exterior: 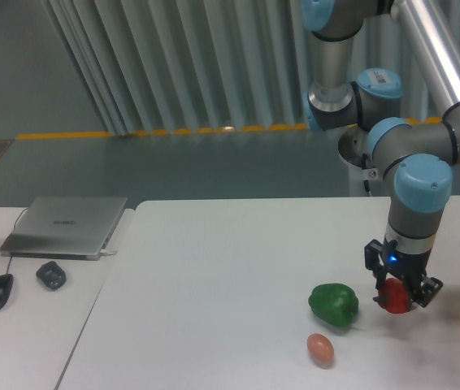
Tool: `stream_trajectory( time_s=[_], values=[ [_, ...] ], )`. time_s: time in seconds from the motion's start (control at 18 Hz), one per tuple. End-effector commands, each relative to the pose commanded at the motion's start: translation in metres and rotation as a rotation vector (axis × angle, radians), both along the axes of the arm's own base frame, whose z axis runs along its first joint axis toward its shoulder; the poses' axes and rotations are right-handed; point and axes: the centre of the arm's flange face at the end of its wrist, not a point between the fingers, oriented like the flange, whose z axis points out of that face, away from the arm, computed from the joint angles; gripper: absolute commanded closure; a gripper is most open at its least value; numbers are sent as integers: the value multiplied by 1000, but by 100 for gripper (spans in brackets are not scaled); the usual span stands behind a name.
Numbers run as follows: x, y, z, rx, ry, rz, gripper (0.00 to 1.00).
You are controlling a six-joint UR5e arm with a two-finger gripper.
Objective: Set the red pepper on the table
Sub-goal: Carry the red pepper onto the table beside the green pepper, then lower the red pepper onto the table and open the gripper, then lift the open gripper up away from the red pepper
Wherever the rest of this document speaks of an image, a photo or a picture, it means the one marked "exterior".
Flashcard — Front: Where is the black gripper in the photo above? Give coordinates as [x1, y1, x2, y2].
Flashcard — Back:
[364, 239, 444, 312]

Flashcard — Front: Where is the green bell pepper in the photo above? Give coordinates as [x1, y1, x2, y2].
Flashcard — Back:
[308, 283, 359, 327]

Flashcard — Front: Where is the black mouse cable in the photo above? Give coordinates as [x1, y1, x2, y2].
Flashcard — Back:
[0, 206, 30, 275]

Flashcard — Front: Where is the white side table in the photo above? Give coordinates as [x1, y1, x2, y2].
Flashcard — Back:
[0, 207, 133, 389]

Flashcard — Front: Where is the silver closed laptop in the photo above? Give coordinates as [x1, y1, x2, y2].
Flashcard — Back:
[0, 197, 127, 260]

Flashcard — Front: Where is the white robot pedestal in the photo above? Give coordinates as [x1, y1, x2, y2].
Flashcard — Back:
[337, 125, 380, 197]

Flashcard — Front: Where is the brown egg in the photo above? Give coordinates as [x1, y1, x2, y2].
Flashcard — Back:
[306, 333, 334, 366]

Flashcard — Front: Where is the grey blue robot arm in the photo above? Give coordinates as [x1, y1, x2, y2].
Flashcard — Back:
[301, 1, 460, 306]

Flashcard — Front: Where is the black small controller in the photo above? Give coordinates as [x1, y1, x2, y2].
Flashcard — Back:
[36, 261, 67, 291]

